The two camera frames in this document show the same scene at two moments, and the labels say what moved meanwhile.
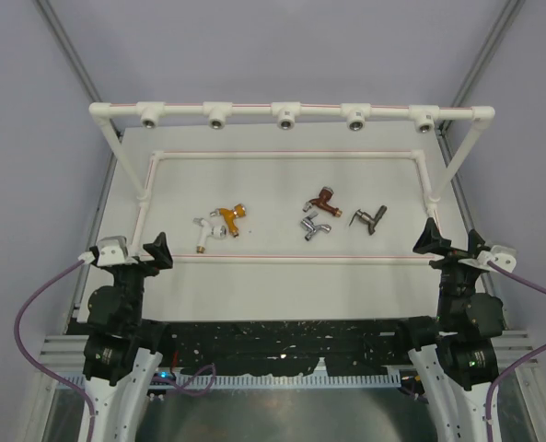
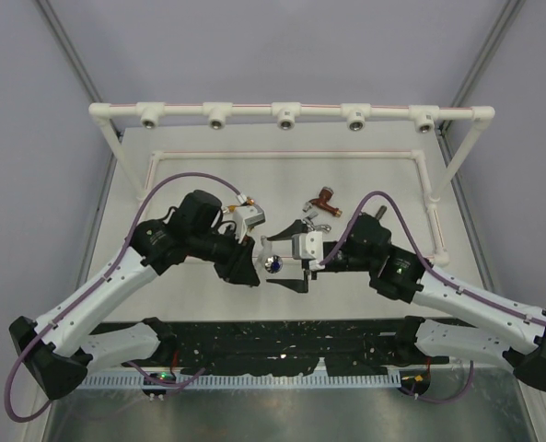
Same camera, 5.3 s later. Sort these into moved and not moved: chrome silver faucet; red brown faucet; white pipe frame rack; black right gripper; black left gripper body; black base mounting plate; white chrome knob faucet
Moved: black left gripper body; black right gripper; white chrome knob faucet
Not moved: chrome silver faucet; red brown faucet; black base mounting plate; white pipe frame rack
